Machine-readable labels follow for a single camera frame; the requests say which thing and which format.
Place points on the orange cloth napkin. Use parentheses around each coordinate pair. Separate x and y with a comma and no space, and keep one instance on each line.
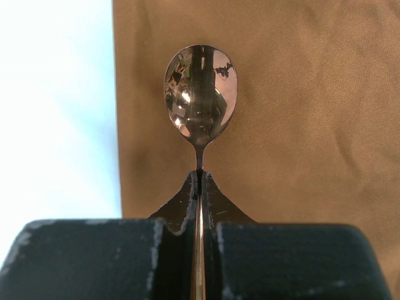
(315,133)

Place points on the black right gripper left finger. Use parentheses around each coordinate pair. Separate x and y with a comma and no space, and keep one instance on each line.
(106,258)

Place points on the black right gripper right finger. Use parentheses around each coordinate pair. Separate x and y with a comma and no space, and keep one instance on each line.
(250,260)

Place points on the copper spoon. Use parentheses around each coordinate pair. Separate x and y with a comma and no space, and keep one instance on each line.
(200,94)

